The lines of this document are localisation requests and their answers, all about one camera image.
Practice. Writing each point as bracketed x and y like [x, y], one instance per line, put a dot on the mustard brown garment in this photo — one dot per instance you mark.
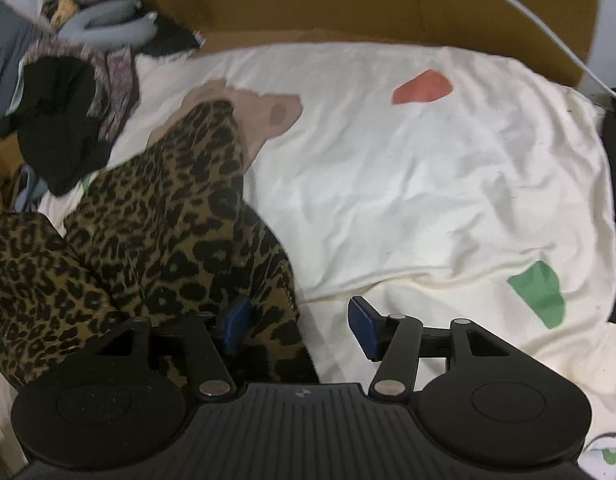
[11, 162]

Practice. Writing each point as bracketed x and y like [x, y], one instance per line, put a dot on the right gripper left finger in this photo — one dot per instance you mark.
[204, 341]

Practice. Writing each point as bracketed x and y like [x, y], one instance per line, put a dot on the brown cardboard box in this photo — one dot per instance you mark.
[547, 35]

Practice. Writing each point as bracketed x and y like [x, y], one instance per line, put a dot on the leopard print skirt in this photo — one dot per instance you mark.
[166, 235]

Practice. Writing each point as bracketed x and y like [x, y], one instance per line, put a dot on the cream cartoon bed sheet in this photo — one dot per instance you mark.
[465, 180]

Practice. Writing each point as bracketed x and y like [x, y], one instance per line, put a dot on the floral patterned garment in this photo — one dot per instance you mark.
[116, 88]

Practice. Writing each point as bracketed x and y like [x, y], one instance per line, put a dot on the grey plush toy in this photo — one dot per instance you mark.
[110, 24]

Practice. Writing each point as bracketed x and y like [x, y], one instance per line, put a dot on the light blue denim garment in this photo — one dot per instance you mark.
[16, 35]

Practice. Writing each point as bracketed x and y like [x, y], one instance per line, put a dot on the black garment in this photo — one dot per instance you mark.
[57, 137]

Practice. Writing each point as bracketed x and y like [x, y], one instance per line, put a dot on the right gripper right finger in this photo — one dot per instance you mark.
[392, 341]

